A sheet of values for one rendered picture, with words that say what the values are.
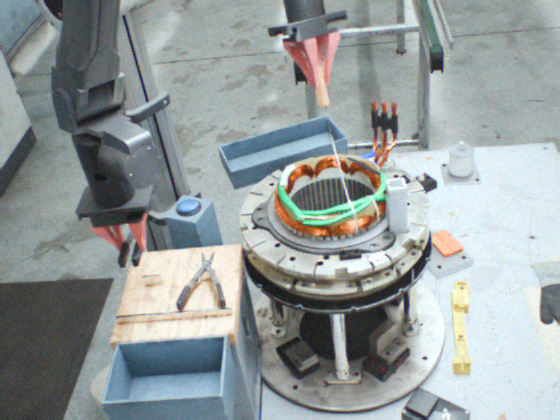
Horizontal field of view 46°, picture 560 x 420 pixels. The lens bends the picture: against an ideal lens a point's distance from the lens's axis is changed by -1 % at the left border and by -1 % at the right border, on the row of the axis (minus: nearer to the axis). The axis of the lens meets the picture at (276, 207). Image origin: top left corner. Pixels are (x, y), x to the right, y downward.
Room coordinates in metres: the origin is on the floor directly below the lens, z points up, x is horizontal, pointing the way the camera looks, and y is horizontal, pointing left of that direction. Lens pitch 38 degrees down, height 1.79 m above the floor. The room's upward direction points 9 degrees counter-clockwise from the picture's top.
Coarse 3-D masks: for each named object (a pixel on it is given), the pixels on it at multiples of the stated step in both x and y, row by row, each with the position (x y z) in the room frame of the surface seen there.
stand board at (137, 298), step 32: (160, 256) 0.85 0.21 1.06; (192, 256) 0.84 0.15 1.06; (224, 256) 0.83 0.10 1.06; (128, 288) 0.79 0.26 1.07; (160, 288) 0.77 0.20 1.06; (192, 288) 0.76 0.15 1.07; (224, 288) 0.75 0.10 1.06; (160, 320) 0.70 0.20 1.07; (192, 320) 0.69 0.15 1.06; (224, 320) 0.68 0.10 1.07
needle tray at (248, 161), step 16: (288, 128) 1.20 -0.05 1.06; (304, 128) 1.21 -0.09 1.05; (320, 128) 1.22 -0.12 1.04; (336, 128) 1.17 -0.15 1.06; (240, 144) 1.18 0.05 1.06; (256, 144) 1.19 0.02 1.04; (272, 144) 1.20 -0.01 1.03; (288, 144) 1.20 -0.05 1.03; (304, 144) 1.19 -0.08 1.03; (320, 144) 1.18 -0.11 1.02; (336, 144) 1.12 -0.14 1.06; (224, 160) 1.12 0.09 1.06; (240, 160) 1.17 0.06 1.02; (256, 160) 1.16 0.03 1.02; (272, 160) 1.09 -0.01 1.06; (288, 160) 1.10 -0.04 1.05; (240, 176) 1.07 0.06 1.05; (256, 176) 1.08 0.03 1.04
